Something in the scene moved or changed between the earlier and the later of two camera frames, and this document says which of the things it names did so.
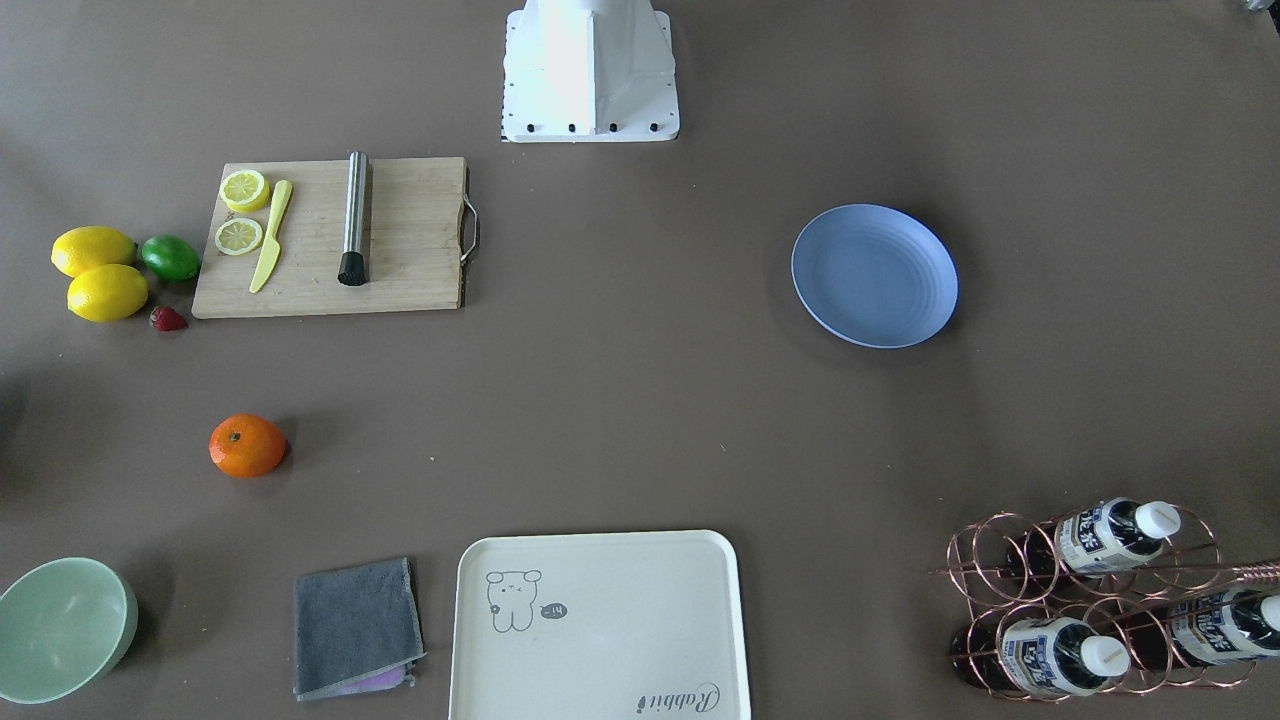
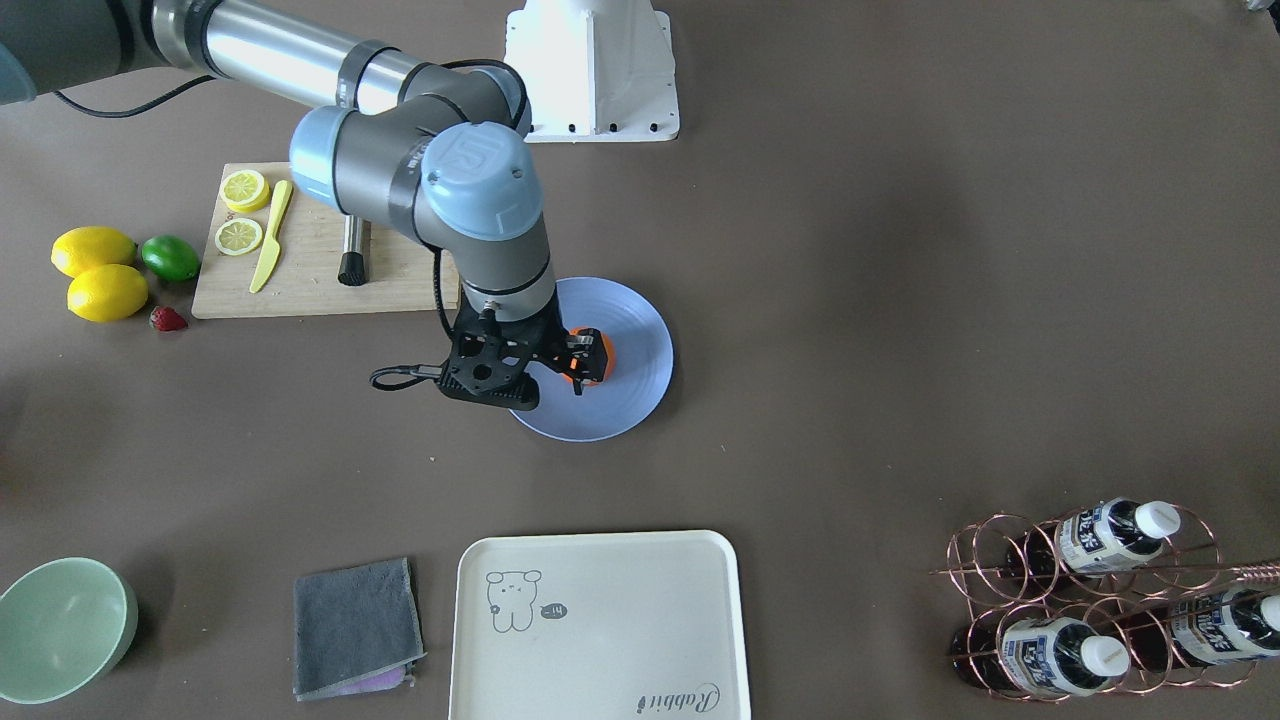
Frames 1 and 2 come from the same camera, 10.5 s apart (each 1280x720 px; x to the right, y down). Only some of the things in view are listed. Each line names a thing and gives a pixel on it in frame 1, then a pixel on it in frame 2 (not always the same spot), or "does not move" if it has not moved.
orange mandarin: (246, 446) to (610, 361)
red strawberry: (166, 320) does not move
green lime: (170, 258) does not move
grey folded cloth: (357, 630) does not move
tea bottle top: (1099, 540) does not move
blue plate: (875, 275) to (637, 382)
